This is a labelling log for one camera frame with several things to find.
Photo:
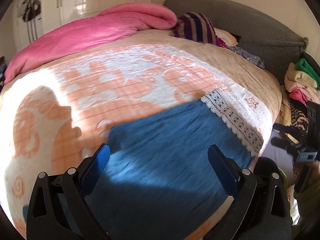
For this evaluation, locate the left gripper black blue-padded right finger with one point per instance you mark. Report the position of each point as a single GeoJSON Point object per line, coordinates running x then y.
{"type": "Point", "coordinates": [260, 209]}

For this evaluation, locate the stack of folded clothes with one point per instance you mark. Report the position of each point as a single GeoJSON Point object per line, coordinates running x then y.
{"type": "Point", "coordinates": [301, 85]}

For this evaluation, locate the purple striped pillow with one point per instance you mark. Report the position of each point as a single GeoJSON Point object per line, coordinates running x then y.
{"type": "Point", "coordinates": [197, 27]}

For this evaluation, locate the grey padded headboard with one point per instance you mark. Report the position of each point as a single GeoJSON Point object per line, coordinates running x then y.
{"type": "Point", "coordinates": [275, 43]}

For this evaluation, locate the blue floral fabric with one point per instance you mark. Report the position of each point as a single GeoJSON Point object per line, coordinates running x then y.
{"type": "Point", "coordinates": [254, 59]}

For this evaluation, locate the blue denim lace-hem pants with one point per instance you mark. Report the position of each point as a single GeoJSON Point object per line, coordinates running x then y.
{"type": "Point", "coordinates": [158, 182]}

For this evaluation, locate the cream orange patterned bed blanket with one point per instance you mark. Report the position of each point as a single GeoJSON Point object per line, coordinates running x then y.
{"type": "Point", "coordinates": [55, 116]}

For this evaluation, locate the pink quilt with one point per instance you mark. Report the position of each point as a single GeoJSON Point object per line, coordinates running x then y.
{"type": "Point", "coordinates": [112, 24]}

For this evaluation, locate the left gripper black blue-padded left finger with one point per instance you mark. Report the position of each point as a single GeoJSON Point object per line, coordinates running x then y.
{"type": "Point", "coordinates": [57, 208]}

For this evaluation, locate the hanging bags on door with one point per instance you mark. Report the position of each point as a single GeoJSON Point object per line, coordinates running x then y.
{"type": "Point", "coordinates": [29, 21]}

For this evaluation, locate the cream pillow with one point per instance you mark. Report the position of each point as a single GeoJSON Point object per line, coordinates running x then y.
{"type": "Point", "coordinates": [228, 39]}

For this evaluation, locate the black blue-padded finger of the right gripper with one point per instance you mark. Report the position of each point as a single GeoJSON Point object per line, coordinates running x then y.
{"type": "Point", "coordinates": [294, 131]}
{"type": "Point", "coordinates": [285, 144]}

